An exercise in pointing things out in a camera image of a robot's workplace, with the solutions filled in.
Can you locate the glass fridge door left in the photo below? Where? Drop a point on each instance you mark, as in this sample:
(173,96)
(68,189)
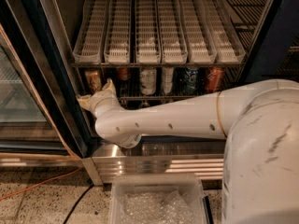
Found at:
(27,131)

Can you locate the clear shelf tray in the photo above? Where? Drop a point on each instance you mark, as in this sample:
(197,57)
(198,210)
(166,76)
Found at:
(172,39)
(228,46)
(89,44)
(117,46)
(146,32)
(199,42)

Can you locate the white silver can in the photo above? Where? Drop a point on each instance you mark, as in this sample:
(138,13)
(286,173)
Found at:
(167,79)

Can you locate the small orange can rear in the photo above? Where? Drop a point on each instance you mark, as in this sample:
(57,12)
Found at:
(124,74)

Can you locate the orange red can right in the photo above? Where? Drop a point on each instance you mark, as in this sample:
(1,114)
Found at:
(214,77)

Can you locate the clear plastic bin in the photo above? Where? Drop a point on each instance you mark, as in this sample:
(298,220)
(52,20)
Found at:
(157,199)

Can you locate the blue can middle shelf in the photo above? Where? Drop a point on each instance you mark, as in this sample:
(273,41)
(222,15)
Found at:
(189,81)

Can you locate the white green can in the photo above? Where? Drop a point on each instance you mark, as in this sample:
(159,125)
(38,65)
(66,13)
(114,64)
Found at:
(148,78)

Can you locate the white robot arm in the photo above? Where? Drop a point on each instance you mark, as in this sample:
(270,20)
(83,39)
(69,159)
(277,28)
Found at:
(259,124)

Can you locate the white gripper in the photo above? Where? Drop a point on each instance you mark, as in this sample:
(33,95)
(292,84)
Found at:
(99,102)

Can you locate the orange tan can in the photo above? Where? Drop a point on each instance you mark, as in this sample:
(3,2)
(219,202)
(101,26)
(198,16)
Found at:
(94,80)

